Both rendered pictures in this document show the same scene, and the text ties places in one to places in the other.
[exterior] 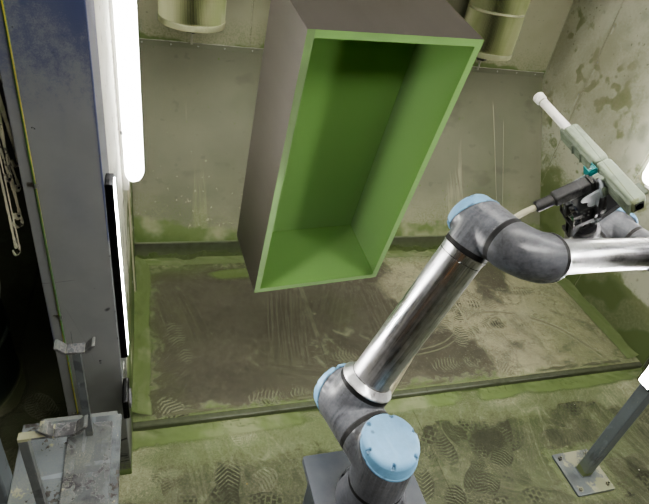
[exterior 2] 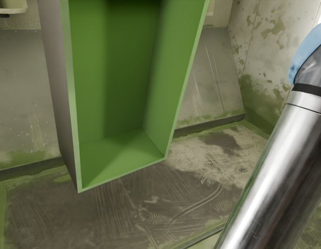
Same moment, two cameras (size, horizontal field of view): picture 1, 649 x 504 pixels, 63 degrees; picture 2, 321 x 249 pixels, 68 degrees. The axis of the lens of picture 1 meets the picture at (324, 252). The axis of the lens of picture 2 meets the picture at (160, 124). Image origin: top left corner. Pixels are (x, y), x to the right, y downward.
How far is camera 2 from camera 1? 0.93 m
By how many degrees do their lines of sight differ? 9
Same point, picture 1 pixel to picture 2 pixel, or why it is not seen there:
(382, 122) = (149, 47)
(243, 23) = not seen: hidden behind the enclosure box
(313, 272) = (122, 165)
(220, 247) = (57, 161)
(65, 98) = not seen: outside the picture
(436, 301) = (312, 192)
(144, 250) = (0, 175)
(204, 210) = (40, 138)
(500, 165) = (216, 79)
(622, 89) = (277, 21)
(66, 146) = not seen: outside the picture
